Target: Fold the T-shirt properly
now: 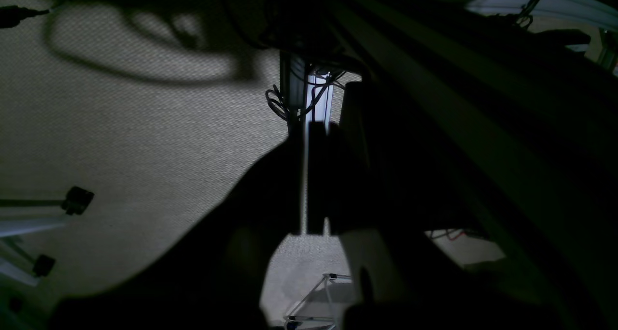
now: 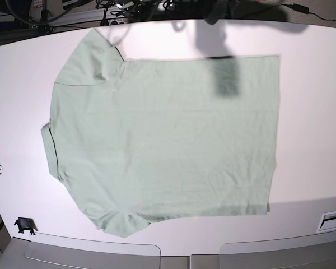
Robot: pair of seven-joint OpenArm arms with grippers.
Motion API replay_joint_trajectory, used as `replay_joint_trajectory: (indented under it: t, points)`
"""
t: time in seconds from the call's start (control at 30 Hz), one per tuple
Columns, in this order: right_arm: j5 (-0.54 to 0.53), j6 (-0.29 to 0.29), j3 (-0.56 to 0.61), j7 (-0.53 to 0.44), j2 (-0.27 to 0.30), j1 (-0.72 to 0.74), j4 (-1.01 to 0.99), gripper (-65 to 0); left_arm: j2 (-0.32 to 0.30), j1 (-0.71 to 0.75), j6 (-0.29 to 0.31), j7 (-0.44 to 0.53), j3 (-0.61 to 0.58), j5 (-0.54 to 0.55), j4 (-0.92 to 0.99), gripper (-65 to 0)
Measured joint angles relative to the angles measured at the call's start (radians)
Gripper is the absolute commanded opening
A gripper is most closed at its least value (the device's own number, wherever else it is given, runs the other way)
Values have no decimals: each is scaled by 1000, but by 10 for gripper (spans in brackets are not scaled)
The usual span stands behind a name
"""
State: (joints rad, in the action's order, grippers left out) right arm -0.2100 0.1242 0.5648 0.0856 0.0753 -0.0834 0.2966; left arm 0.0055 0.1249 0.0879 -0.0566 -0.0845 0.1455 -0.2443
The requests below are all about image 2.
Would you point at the light green T-shirt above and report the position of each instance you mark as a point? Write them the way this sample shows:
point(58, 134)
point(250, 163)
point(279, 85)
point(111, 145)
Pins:
point(139, 142)

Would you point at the black table clamp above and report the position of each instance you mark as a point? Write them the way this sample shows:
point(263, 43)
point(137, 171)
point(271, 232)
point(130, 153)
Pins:
point(25, 224)

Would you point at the black power adapter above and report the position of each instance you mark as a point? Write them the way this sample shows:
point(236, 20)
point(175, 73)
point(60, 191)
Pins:
point(299, 8)

